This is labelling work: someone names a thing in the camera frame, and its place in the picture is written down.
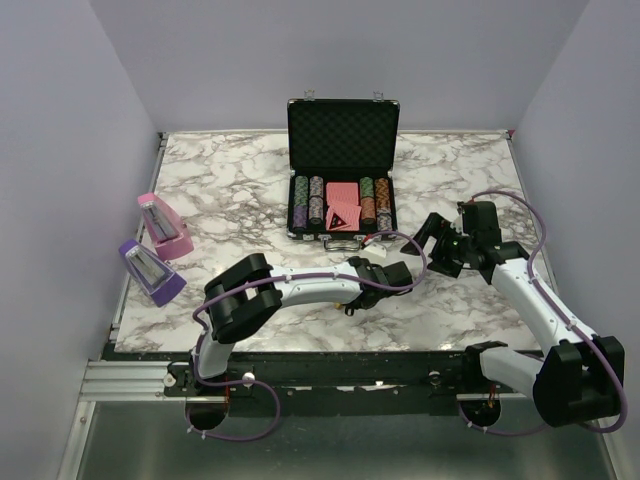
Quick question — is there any black poker chip case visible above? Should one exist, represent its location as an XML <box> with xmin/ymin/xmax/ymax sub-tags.
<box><xmin>286</xmin><ymin>93</ymin><xmax>401</xmax><ymax>251</ymax></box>

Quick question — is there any pink playing card deck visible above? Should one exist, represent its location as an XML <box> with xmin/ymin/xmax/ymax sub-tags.
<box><xmin>326</xmin><ymin>182</ymin><xmax>360</xmax><ymax>206</ymax></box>

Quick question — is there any aluminium extrusion frame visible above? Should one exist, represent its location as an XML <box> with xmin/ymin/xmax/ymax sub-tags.
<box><xmin>79</xmin><ymin>361</ymin><xmax>168</xmax><ymax>402</ymax></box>

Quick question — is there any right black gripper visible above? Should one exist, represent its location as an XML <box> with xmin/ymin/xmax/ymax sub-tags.
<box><xmin>401</xmin><ymin>211</ymin><xmax>476</xmax><ymax>278</ymax></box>

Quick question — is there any purple metronome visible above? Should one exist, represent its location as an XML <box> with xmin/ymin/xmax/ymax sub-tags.
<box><xmin>118</xmin><ymin>239</ymin><xmax>187</xmax><ymax>307</ymax></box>

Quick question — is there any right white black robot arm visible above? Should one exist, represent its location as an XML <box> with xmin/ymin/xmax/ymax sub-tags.
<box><xmin>401</xmin><ymin>200</ymin><xmax>628</xmax><ymax>429</ymax></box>

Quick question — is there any grey poker chip stack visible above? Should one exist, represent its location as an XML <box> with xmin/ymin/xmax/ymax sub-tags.
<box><xmin>308</xmin><ymin>176</ymin><xmax>324</xmax><ymax>225</ymax></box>

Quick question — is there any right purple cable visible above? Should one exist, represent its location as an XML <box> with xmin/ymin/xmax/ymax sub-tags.
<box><xmin>458</xmin><ymin>189</ymin><xmax>627</xmax><ymax>436</ymax></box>

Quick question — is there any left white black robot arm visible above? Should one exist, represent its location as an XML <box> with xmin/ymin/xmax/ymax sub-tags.
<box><xmin>187</xmin><ymin>254</ymin><xmax>413</xmax><ymax>395</ymax></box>

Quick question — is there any orange poker chip stack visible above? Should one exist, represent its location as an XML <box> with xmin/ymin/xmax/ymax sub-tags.
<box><xmin>374</xmin><ymin>178</ymin><xmax>391</xmax><ymax>212</ymax></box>

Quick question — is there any green poker chip stack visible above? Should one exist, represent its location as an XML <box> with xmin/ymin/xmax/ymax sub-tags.
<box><xmin>293</xmin><ymin>176</ymin><xmax>309</xmax><ymax>207</ymax></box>

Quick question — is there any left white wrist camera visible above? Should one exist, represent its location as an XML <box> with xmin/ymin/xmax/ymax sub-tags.
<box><xmin>360</xmin><ymin>242</ymin><xmax>387</xmax><ymax>263</ymax></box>

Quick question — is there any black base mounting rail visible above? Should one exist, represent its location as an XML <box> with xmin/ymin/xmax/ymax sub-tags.
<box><xmin>164</xmin><ymin>351</ymin><xmax>516</xmax><ymax>417</ymax></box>

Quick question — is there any purple poker chip stack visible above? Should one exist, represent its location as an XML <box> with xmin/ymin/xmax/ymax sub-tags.
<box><xmin>292</xmin><ymin>205</ymin><xmax>308</xmax><ymax>231</ymax></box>

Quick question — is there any pink metronome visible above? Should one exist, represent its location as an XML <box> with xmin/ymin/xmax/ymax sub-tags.
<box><xmin>138</xmin><ymin>193</ymin><xmax>194</xmax><ymax>261</ymax></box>

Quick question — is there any black triangle dealer button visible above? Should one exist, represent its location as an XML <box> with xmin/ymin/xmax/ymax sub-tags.
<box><xmin>327</xmin><ymin>212</ymin><xmax>347</xmax><ymax>231</ymax></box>

